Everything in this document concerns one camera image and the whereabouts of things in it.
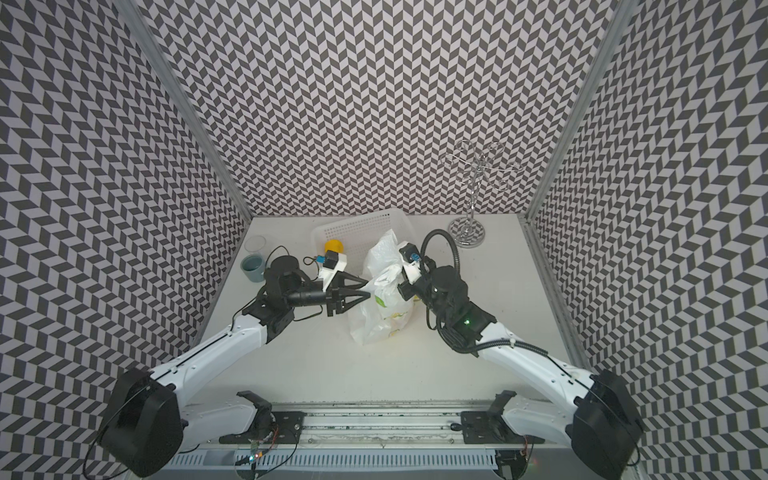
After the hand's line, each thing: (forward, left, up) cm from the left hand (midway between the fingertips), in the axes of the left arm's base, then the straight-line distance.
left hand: (366, 291), depth 71 cm
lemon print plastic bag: (-3, -4, -7) cm, 9 cm away
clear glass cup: (+29, +43, -17) cm, 55 cm away
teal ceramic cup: (+21, +41, -19) cm, 50 cm away
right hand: (+7, -8, +3) cm, 11 cm away
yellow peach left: (+28, +15, -17) cm, 36 cm away
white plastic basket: (+29, +7, -12) cm, 32 cm away
